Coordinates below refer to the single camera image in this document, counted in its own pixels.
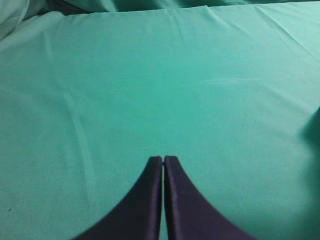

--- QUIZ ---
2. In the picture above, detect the green cloth backdrop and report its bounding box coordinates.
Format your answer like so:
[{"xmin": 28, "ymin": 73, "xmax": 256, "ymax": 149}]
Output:
[{"xmin": 0, "ymin": 0, "xmax": 320, "ymax": 41}]

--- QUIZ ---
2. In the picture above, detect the green cloth table cover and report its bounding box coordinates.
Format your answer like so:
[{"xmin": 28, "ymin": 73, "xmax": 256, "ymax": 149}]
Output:
[{"xmin": 0, "ymin": 1, "xmax": 320, "ymax": 240}]

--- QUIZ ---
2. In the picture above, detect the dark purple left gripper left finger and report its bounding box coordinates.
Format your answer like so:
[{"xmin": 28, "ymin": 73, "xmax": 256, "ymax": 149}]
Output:
[{"xmin": 75, "ymin": 156, "xmax": 163, "ymax": 240}]

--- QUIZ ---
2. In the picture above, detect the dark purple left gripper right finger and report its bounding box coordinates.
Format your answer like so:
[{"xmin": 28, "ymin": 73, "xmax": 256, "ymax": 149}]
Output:
[{"xmin": 164, "ymin": 156, "xmax": 254, "ymax": 240}]

